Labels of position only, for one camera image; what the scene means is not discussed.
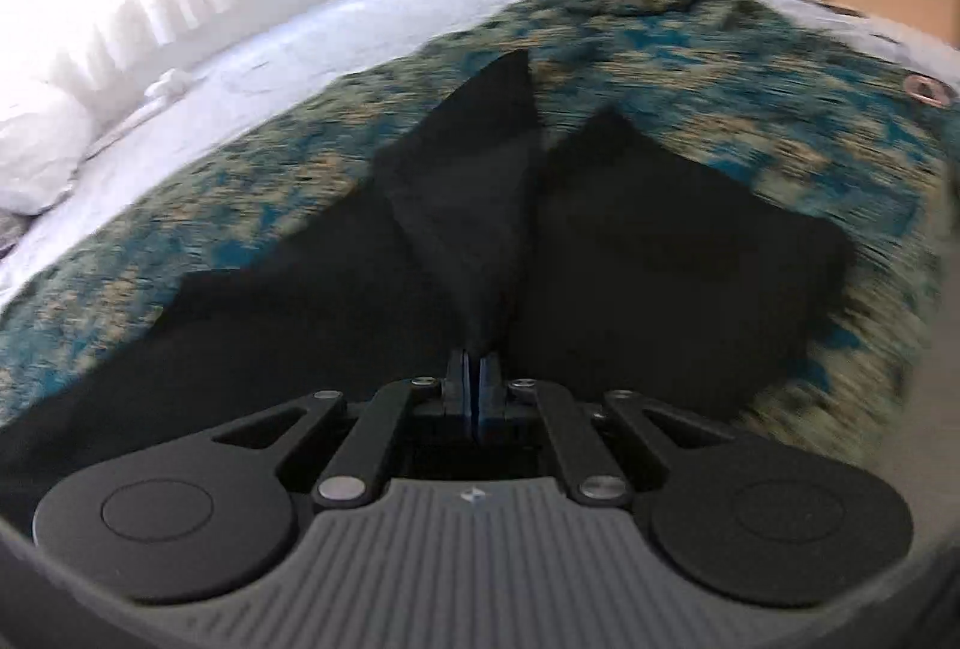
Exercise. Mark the small white knotted cloth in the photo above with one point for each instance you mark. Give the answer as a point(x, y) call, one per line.
point(166, 84)

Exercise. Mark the black pants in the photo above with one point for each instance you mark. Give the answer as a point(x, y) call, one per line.
point(637, 289)

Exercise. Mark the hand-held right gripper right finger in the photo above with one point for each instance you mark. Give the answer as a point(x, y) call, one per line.
point(484, 398)

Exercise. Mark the teal beige patterned blanket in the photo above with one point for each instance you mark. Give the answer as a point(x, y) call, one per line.
point(675, 64)

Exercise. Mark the white bed sheet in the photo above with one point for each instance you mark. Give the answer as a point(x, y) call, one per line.
point(262, 57)

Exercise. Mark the white pillow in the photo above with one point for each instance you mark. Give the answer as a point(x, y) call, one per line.
point(41, 147)

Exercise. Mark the small round metal thing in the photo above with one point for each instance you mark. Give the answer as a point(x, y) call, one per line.
point(928, 89)

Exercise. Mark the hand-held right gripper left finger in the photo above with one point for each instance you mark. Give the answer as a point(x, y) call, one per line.
point(465, 398)

